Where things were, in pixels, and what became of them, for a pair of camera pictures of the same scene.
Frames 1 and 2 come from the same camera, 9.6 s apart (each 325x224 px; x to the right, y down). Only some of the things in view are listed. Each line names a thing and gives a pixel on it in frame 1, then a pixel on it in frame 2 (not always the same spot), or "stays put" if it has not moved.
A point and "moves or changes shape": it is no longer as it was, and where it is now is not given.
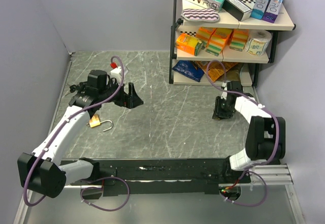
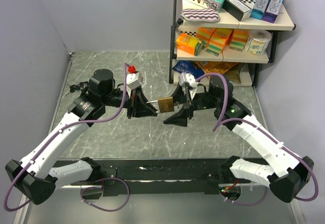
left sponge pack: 204,34 stays put
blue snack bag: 187,67 stays put
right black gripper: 218,112 to 180,118
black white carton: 233,6 stays put
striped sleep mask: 210,15 stays put
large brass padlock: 95,121 moves or changes shape
